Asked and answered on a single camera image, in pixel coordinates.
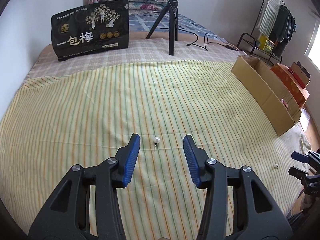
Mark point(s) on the red flat box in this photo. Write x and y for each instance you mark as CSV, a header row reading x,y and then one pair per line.
x,y
297,80

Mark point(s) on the dark flat box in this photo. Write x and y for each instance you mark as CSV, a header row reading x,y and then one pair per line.
x,y
305,70

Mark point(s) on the dark hanging clothes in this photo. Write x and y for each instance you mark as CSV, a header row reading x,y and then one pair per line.
x,y
282,30

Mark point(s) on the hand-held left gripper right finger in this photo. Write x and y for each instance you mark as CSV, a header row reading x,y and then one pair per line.
x,y
191,160

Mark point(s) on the black printed snack bag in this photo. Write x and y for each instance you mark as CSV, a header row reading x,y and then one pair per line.
x,y
87,30

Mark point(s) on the black metal clothes rack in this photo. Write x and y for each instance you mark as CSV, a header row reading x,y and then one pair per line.
x,y
243,38

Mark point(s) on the black tripod stand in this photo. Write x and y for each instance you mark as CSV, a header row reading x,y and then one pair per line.
x,y
172,30

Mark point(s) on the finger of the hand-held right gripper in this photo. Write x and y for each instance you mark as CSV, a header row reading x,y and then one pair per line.
x,y
297,173
300,157

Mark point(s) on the blue patchwork bedsheet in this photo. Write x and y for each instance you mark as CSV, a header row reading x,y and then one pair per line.
x,y
192,27

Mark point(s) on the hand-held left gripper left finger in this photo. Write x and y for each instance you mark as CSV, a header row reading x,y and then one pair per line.
x,y
132,160

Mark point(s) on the beige plaid blanket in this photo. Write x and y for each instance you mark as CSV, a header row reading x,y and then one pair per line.
x,y
140,52

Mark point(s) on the striped hanging towel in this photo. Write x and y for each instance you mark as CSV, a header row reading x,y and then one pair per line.
x,y
268,10

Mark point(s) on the bright window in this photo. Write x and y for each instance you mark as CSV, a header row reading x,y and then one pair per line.
x,y
315,47

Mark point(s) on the yellow striped blanket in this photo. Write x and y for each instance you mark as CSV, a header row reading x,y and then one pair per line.
x,y
100,105

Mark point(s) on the orange box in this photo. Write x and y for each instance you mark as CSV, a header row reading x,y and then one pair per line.
x,y
287,80

